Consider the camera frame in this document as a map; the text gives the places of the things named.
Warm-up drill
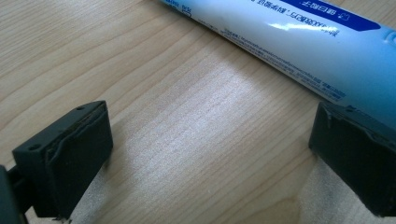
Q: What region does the white and blue toothpaste tube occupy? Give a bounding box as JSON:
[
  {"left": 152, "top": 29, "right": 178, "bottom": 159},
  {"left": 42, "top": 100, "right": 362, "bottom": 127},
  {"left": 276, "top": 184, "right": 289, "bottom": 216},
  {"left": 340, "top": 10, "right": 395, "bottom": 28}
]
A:
[{"left": 158, "top": 0, "right": 396, "bottom": 130}]

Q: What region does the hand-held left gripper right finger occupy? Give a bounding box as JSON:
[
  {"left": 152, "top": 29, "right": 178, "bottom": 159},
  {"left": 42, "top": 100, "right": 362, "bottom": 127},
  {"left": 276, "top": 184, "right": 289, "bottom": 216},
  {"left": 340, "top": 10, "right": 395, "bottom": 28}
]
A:
[{"left": 308, "top": 102, "right": 396, "bottom": 217}]

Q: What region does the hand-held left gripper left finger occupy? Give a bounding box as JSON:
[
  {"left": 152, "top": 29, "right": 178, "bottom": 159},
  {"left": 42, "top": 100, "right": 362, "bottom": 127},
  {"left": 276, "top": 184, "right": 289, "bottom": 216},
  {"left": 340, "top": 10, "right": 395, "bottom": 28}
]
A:
[{"left": 12, "top": 100, "right": 114, "bottom": 220}]

